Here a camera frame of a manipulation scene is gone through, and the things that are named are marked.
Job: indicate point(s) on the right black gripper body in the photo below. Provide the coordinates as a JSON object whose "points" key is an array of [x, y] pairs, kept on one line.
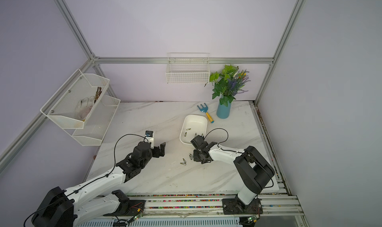
{"points": [[198, 156]]}

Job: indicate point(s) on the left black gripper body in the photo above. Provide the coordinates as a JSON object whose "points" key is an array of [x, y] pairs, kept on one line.
{"points": [[155, 152]]}

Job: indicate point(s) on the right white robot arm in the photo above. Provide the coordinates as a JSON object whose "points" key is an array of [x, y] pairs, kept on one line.
{"points": [[255, 171]]}

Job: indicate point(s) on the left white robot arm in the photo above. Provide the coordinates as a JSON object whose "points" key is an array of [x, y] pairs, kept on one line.
{"points": [[99, 196]]}

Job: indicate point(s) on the white plastic storage box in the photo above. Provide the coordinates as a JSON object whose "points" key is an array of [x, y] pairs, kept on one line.
{"points": [[198, 125]]}

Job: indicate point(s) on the teal yellow toy rake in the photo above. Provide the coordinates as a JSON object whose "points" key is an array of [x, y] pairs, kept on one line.
{"points": [[204, 108]]}

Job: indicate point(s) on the teal cylindrical vase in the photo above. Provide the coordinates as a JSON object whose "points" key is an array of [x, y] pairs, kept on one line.
{"points": [[224, 107]]}

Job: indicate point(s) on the lower white mesh shelf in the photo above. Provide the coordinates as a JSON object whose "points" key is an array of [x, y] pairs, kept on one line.
{"points": [[98, 123]]}

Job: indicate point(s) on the white mesh shelf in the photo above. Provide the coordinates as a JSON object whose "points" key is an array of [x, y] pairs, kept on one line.
{"points": [[98, 123], [60, 108]]}

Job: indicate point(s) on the artificial green plant bouquet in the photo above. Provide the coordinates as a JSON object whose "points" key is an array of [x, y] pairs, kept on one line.
{"points": [[227, 83]]}

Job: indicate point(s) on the brown dried twigs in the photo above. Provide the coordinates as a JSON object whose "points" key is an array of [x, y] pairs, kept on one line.
{"points": [[98, 93]]}

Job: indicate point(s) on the clear plastic bag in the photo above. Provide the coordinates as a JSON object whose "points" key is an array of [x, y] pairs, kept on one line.
{"points": [[84, 107]]}

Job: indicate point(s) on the upper white mesh shelf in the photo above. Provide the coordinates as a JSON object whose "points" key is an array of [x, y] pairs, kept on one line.
{"points": [[60, 108]]}

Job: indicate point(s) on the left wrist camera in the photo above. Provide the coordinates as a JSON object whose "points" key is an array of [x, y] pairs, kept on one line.
{"points": [[150, 137]]}

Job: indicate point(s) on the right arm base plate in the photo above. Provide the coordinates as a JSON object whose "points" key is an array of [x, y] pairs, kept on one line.
{"points": [[236, 207]]}

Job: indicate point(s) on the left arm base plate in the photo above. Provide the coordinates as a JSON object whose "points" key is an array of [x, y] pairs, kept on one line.
{"points": [[129, 208]]}

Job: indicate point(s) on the white wire wall basket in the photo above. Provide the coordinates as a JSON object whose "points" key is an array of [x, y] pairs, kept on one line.
{"points": [[188, 68]]}

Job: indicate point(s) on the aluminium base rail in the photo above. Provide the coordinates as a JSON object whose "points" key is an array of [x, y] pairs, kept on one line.
{"points": [[209, 205]]}

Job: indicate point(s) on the aluminium frame corner post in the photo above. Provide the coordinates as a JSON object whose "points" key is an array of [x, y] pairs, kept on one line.
{"points": [[282, 43]]}

